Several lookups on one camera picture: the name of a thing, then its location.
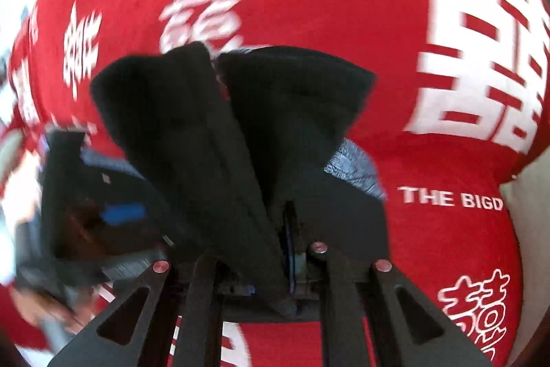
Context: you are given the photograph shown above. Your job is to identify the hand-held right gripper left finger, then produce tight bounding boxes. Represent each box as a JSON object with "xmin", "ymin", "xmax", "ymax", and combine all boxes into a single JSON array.
[{"xmin": 47, "ymin": 251, "xmax": 225, "ymax": 367}]

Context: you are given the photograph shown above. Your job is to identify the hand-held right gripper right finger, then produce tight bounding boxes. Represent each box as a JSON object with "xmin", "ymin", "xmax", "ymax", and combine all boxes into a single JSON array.
[{"xmin": 284, "ymin": 212, "xmax": 493, "ymax": 367}]

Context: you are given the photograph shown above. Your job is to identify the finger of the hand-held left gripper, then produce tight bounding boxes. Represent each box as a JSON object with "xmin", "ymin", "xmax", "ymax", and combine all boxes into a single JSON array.
[{"xmin": 101, "ymin": 201, "xmax": 149, "ymax": 227}]

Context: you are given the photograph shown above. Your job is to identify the black pants with floral trim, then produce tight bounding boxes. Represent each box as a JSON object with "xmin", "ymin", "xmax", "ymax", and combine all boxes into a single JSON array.
[{"xmin": 41, "ymin": 41, "xmax": 391, "ymax": 321}]

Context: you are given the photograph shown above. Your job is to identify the white pillow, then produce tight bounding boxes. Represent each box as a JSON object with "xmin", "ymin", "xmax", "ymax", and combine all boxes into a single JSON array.
[
  {"xmin": 0, "ymin": 130, "xmax": 24, "ymax": 183},
  {"xmin": 499, "ymin": 158, "xmax": 550, "ymax": 310}
]

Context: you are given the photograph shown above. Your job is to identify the red printed blanket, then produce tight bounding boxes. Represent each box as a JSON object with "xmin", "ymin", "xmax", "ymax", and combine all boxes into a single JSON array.
[{"xmin": 0, "ymin": 0, "xmax": 550, "ymax": 367}]

